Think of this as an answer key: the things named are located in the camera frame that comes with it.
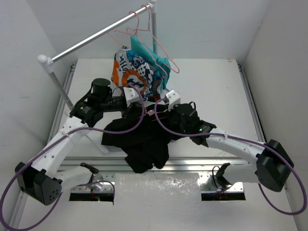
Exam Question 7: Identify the black shirt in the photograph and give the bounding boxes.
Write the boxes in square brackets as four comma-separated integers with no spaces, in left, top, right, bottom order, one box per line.
[101,103,197,173]

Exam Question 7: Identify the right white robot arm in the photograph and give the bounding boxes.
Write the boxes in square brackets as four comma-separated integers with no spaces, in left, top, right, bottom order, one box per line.
[168,102,294,192]

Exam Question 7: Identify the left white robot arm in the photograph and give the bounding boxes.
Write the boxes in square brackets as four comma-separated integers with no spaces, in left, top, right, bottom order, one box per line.
[15,78,139,205]

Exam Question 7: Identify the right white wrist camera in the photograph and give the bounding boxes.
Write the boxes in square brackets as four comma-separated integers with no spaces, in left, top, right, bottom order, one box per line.
[164,90,181,111]

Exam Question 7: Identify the orange navy patterned shirt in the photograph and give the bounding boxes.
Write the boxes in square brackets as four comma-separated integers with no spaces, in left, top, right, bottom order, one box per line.
[111,46,163,102]

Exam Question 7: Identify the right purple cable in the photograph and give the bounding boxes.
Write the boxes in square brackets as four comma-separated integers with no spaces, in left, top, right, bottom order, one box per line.
[154,100,308,216]

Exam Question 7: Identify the teal shirt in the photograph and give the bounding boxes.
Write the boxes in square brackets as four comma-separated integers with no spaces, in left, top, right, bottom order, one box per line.
[130,36,171,90]

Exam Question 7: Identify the purple cable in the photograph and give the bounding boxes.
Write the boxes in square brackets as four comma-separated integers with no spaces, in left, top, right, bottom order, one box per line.
[0,83,146,230]
[154,100,308,216]

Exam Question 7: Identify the pink wire hanger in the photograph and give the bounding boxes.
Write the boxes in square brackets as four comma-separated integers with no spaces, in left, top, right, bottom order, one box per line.
[144,109,167,121]
[107,11,169,80]
[126,0,180,74]

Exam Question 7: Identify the silver clothes rack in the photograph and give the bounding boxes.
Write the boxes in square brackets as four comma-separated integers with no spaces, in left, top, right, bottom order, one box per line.
[37,0,159,110]

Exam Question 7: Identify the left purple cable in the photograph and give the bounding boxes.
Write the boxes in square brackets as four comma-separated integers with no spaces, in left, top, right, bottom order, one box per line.
[0,83,146,230]

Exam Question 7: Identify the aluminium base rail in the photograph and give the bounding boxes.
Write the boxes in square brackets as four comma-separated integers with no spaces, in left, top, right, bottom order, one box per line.
[45,61,289,200]

